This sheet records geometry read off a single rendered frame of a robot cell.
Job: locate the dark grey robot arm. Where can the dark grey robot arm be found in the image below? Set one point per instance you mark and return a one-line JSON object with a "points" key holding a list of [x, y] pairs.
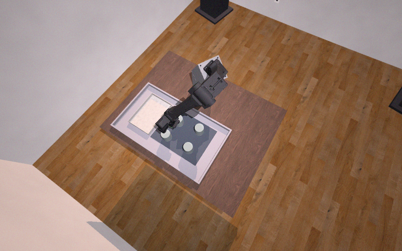
{"points": [[201, 95]]}

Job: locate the clear glass jar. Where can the clear glass jar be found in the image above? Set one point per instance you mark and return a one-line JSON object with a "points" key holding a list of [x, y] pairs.
{"points": [[181, 121], [199, 129], [188, 147], [166, 136]]}

